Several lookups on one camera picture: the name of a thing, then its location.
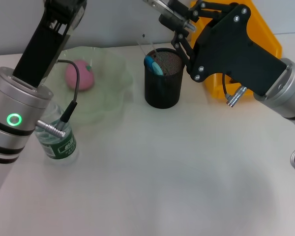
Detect black mesh pen holder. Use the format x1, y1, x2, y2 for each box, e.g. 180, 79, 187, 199
144, 48, 185, 109

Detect transparent plastic ruler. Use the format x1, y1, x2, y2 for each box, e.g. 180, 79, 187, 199
137, 33, 172, 77

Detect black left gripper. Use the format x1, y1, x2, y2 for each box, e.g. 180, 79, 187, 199
13, 0, 88, 89

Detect blue scissors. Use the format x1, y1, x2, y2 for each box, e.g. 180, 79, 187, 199
144, 55, 165, 76

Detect pink peach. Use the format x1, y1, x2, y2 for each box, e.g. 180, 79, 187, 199
65, 59, 95, 92

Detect yellow plastic bin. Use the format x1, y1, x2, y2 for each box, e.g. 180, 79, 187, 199
190, 0, 283, 99

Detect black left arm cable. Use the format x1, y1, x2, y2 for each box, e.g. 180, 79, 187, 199
36, 59, 79, 140

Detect clear water bottle green label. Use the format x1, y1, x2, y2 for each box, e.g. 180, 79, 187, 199
34, 100, 79, 166

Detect silver ballpoint pen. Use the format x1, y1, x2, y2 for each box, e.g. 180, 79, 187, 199
143, 0, 196, 31

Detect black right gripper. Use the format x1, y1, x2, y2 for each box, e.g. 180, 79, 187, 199
158, 0, 292, 97

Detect pale green fruit plate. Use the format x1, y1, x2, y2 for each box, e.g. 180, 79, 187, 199
43, 46, 135, 126

